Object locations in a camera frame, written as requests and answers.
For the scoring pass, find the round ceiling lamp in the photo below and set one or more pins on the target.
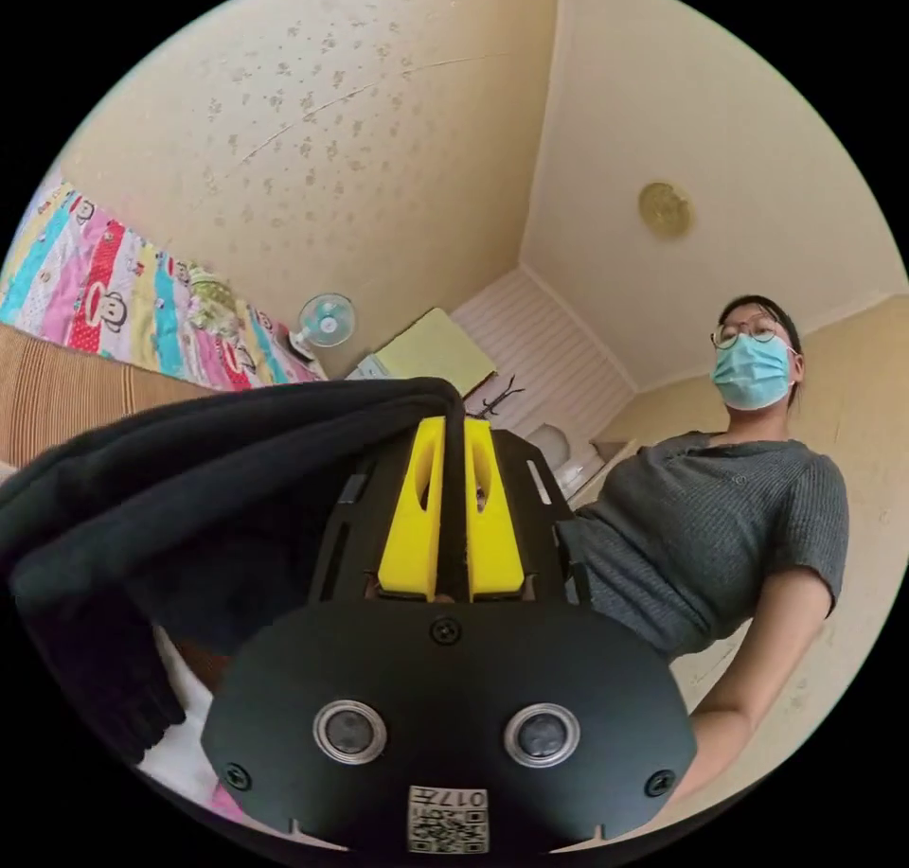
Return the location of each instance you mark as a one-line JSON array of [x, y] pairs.
[[665, 209]]

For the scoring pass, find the person's left forearm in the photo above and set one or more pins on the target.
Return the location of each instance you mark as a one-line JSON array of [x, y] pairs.
[[724, 726]]

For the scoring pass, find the dark coat rack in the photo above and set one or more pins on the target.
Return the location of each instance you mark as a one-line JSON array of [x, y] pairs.
[[497, 394]]

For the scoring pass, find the pale yellow cupboard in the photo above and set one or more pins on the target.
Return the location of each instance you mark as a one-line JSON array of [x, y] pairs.
[[434, 351]]

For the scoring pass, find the floral green pillow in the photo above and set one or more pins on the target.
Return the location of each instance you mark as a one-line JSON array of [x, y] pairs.
[[211, 299]]

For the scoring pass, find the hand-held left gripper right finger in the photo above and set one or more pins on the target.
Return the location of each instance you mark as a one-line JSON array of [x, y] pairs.
[[490, 541]]

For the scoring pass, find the black pants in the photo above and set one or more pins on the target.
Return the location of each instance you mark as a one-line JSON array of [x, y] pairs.
[[213, 456]]

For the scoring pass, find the white and blue fan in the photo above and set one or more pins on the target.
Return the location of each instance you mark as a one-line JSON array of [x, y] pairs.
[[324, 321]]

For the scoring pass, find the bed with woven mat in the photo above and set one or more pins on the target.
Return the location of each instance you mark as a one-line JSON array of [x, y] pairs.
[[64, 392]]

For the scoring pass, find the person's body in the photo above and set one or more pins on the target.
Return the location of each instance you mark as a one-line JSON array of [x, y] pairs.
[[710, 513]]

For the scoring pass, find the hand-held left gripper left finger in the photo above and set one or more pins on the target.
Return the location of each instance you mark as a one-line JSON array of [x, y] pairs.
[[415, 527]]

